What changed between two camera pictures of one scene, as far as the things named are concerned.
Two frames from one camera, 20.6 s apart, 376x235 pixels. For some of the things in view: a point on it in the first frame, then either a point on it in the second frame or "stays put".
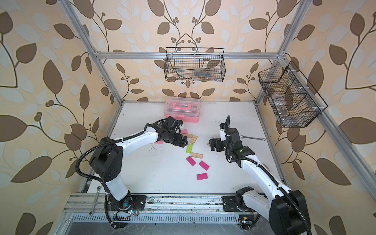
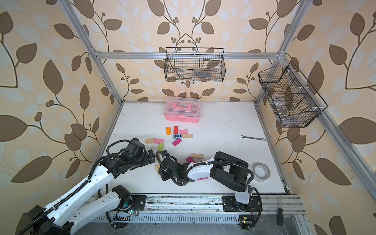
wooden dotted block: x=197 y=155 stays put
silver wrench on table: x=263 y=139 stays put
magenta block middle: x=191 y=161 stays put
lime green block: x=189 y=148 -> x=160 y=147
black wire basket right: x=293 y=101 stays put
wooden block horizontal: x=189 y=135 stays put
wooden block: x=193 y=139 -> x=157 y=167
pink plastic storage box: x=187 y=109 stays put
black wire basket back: x=201 y=64 stays put
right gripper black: x=218 y=141 -> x=162 y=174
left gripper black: x=177 y=142 -> x=147 y=161
